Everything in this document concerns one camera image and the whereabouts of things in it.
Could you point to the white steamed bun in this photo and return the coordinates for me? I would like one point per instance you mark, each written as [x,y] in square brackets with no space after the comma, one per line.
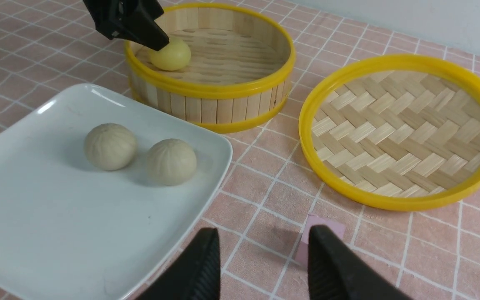
[110,146]
[171,162]

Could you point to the yellow steamed bun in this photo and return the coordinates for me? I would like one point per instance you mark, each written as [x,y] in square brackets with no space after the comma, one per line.
[175,56]

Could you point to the yellow-rimmed woven steamer lid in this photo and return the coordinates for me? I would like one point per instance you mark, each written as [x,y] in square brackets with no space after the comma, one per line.
[395,132]

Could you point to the yellow-rimmed bamboo steamer basket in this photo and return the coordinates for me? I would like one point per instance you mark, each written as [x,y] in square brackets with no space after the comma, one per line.
[239,75]

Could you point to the white square plate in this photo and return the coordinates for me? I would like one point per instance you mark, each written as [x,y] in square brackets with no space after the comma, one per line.
[69,231]

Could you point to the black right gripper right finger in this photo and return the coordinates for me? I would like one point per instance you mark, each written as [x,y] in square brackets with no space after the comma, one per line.
[335,272]

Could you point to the pink cube block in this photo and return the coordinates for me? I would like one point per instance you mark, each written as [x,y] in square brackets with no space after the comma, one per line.
[326,231]

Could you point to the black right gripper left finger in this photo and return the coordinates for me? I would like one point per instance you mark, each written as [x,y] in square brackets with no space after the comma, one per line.
[194,275]

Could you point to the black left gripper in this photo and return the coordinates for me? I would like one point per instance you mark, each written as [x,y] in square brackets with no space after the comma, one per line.
[133,20]

